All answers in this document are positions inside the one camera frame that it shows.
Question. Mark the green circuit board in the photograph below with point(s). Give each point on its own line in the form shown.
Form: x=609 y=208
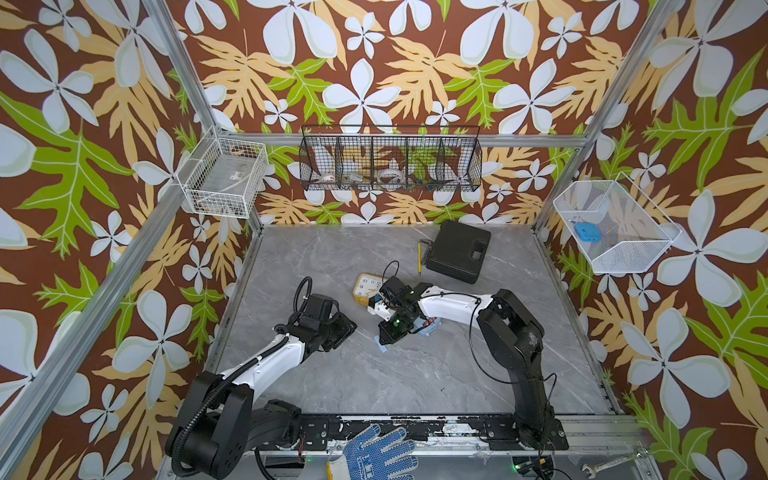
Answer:
x=535 y=468

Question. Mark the black plastic tool case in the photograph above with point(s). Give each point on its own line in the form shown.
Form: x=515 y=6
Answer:
x=458 y=251

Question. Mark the white wire basket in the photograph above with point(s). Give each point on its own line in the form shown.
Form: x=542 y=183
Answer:
x=636 y=231
x=223 y=175

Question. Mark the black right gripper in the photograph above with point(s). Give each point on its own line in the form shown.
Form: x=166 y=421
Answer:
x=388 y=336

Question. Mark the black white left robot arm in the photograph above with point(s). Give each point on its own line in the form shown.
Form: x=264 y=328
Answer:
x=218 y=421

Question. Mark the blue object in basket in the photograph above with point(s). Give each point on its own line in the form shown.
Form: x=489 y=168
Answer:
x=588 y=232

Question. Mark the white wire basket right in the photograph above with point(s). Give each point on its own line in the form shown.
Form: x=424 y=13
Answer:
x=636 y=231

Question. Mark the blue white knit glove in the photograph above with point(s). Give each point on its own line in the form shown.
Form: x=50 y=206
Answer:
x=372 y=455

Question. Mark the light blue battery cover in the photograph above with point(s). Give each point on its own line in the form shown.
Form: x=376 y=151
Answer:
x=379 y=344

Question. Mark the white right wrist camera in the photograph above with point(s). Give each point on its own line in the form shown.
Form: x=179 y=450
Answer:
x=377 y=306

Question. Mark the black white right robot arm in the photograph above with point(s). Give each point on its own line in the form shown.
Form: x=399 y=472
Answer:
x=512 y=334

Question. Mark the yellow square alarm clock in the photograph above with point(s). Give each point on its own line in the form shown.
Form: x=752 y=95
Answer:
x=366 y=286

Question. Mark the silver open-end wrench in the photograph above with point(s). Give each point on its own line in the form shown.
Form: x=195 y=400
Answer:
x=592 y=470

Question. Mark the white wire basket left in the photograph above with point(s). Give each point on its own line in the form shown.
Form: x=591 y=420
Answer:
x=223 y=175

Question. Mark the black wire basket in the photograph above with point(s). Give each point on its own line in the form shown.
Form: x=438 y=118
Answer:
x=381 y=157

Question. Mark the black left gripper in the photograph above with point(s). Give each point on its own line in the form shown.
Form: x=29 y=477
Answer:
x=345 y=328

